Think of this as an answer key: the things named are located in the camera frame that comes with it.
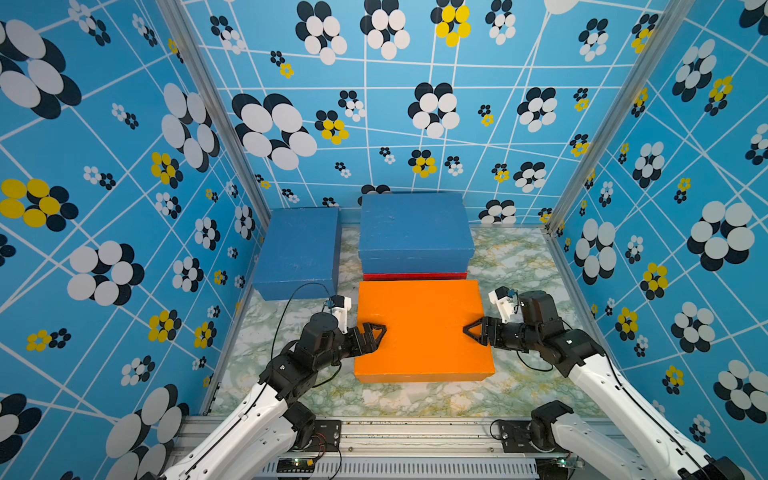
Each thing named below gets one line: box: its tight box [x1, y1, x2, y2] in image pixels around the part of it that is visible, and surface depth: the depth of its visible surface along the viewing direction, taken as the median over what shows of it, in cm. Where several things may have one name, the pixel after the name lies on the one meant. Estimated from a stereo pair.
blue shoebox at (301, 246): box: [253, 207, 341, 301], surface depth 98 cm
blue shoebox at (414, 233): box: [358, 193, 475, 274], surface depth 89 cm
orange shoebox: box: [354, 280, 496, 384], surface depth 75 cm
